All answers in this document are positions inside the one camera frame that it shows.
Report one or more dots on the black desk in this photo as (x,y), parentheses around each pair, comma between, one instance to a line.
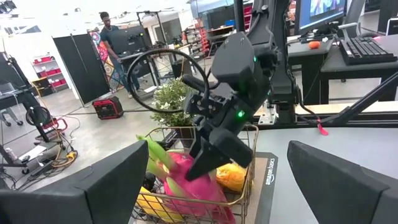
(357,67)

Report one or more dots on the potted plant white flowers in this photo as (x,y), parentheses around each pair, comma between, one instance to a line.
(171,99)

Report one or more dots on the black partition panel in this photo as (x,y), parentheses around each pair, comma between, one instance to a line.
(81,65)

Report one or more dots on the black keyboard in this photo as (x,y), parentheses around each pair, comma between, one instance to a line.
(367,49)

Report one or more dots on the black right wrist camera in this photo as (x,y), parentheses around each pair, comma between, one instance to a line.
(202,104)

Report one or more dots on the yellow round fruit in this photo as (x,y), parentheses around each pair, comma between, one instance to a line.
(231,177)

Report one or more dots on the black equipment stand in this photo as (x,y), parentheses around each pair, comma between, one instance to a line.
(31,102)

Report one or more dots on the red and black power box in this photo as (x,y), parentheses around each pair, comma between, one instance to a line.
(107,107)

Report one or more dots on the computer monitor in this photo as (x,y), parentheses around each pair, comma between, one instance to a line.
(320,12)

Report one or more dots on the black grape bunch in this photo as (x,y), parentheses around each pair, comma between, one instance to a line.
(149,182)

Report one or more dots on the shelf with red bins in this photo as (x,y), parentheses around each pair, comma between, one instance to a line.
(199,37)

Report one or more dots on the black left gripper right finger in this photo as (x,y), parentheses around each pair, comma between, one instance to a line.
(342,199)

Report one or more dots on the pink dragon fruit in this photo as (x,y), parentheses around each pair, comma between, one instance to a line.
(199,189)

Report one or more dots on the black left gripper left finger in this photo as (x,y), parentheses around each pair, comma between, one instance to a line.
(77,202)

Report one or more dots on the small orange ball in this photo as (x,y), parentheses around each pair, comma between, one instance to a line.
(314,44)

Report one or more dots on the yellow banana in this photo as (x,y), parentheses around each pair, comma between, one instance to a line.
(152,207)

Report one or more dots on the colourful patterned tapestry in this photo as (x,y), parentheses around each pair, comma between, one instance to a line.
(104,59)

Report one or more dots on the person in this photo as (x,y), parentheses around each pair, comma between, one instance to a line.
(109,40)

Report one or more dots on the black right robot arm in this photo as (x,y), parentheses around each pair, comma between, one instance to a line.
(236,59)

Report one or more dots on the black aluminium table frame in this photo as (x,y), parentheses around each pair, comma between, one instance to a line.
(357,105)

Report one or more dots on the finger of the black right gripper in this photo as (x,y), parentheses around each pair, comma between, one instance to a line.
(217,152)

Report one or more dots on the silver metal bracket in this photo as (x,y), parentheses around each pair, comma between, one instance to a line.
(267,113)

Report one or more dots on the red tag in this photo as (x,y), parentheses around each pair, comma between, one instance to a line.
(321,129)

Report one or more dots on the white shelf red bins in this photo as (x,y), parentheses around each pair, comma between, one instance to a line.
(49,71)

